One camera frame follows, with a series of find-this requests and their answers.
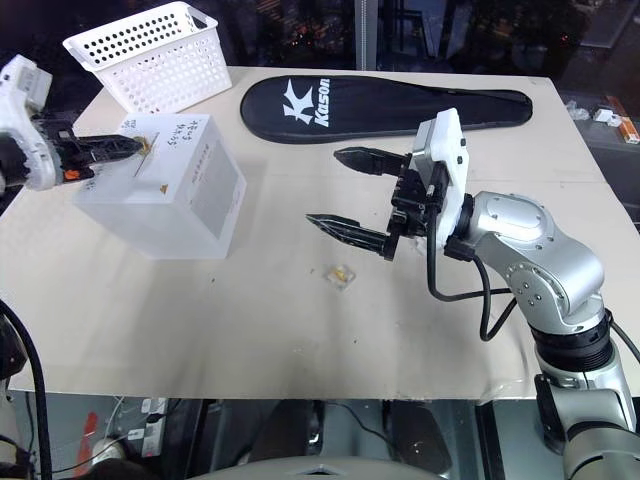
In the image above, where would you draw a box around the white perforated plastic basket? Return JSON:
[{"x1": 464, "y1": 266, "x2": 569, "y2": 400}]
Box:
[{"x1": 62, "y1": 1, "x2": 233, "y2": 114}]

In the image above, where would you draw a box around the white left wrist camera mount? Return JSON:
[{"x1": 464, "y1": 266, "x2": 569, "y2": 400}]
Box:
[{"x1": 0, "y1": 54, "x2": 67, "y2": 191}]

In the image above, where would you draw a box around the small wrapped candy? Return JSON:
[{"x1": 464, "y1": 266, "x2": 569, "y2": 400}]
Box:
[{"x1": 323, "y1": 264, "x2": 358, "y2": 292}]

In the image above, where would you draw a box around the orange plastic item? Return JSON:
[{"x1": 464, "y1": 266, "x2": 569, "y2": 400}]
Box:
[{"x1": 82, "y1": 409, "x2": 102, "y2": 464}]

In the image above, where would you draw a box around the white power strip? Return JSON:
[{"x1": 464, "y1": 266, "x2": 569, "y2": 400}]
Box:
[{"x1": 126, "y1": 397, "x2": 169, "y2": 459}]

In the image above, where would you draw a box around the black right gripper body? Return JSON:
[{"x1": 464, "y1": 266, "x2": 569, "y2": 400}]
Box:
[{"x1": 387, "y1": 153, "x2": 449, "y2": 241}]

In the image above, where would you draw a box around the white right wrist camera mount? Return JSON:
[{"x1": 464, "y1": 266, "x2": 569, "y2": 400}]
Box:
[{"x1": 409, "y1": 108, "x2": 472, "y2": 252}]

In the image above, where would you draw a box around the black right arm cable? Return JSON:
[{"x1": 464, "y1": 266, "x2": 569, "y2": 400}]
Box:
[{"x1": 424, "y1": 183, "x2": 522, "y2": 343}]

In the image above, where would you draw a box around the small orange box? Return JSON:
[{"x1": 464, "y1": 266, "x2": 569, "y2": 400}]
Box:
[{"x1": 618, "y1": 118, "x2": 640, "y2": 147}]

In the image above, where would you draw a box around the black Kason racket cover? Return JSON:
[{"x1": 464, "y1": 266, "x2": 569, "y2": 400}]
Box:
[{"x1": 239, "y1": 74, "x2": 534, "y2": 147}]

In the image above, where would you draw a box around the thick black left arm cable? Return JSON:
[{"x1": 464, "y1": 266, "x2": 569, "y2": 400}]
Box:
[{"x1": 0, "y1": 298, "x2": 54, "y2": 477}]

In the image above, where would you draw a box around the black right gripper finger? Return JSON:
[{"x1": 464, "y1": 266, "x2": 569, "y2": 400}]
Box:
[
  {"x1": 305, "y1": 212, "x2": 400, "y2": 262},
  {"x1": 333, "y1": 146, "x2": 406, "y2": 178}
]

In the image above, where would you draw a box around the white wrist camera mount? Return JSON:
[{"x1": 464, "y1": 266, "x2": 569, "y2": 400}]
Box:
[
  {"x1": 409, "y1": 108, "x2": 472, "y2": 252},
  {"x1": 0, "y1": 54, "x2": 67, "y2": 191}
]

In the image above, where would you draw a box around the grey vertical window post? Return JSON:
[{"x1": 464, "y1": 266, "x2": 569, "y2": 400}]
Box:
[{"x1": 353, "y1": 0, "x2": 379, "y2": 71}]

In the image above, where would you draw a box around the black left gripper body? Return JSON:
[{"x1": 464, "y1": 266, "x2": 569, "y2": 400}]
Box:
[{"x1": 38, "y1": 118, "x2": 97, "y2": 183}]

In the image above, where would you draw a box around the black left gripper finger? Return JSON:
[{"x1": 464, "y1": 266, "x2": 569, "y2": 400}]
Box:
[
  {"x1": 79, "y1": 147, "x2": 145, "y2": 167},
  {"x1": 74, "y1": 133, "x2": 143, "y2": 152}
]

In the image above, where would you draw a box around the white box with slot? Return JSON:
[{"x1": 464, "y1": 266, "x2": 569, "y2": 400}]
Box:
[{"x1": 71, "y1": 113, "x2": 248, "y2": 260}]

